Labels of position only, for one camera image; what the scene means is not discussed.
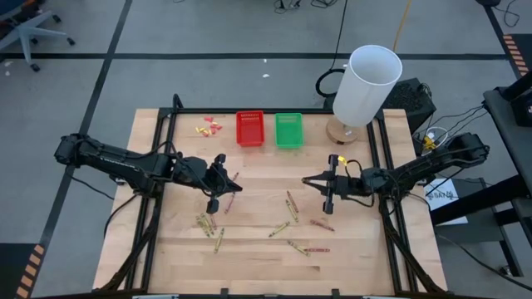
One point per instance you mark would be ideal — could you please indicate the grey base office chair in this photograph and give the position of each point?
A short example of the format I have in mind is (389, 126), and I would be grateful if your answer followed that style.
(27, 28)

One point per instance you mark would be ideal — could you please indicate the black perforated box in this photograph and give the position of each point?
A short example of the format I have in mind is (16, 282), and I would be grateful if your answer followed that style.
(409, 104)

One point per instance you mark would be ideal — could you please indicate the red plastic basket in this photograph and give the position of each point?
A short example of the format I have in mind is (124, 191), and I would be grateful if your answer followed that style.
(249, 133)

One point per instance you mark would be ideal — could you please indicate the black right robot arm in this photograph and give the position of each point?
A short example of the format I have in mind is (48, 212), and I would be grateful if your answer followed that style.
(415, 166)

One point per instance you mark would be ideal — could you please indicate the green crayon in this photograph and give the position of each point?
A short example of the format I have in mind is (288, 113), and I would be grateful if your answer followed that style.
(207, 223)
(292, 211)
(298, 248)
(202, 226)
(219, 240)
(279, 229)

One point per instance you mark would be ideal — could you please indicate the green plastic basket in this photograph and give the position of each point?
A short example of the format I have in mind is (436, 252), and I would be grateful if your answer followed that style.
(289, 135)

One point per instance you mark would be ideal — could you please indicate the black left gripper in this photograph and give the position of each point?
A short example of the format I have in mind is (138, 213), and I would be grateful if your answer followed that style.
(203, 174)

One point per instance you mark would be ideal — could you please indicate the white printed paper sheet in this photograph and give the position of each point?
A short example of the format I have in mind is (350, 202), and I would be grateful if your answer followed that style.
(446, 209)

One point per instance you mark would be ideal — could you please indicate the black device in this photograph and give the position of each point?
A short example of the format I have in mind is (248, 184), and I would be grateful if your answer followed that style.
(523, 110)

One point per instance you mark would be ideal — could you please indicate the orange striped black floor mat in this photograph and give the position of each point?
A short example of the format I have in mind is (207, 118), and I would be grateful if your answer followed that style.
(515, 54)
(29, 270)

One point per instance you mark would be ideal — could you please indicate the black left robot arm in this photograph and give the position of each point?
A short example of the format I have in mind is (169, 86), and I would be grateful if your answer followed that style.
(124, 161)

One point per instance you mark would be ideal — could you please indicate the white shade wooden base lamp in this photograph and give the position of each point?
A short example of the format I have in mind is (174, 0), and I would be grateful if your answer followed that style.
(365, 83)

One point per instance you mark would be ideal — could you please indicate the black side workstation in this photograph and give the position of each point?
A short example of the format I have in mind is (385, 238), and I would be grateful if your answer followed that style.
(509, 137)

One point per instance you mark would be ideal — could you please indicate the black metal table frame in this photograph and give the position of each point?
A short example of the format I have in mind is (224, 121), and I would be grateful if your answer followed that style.
(195, 111)

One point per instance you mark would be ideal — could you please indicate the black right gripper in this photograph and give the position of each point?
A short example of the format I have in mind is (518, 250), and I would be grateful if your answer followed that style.
(345, 187)

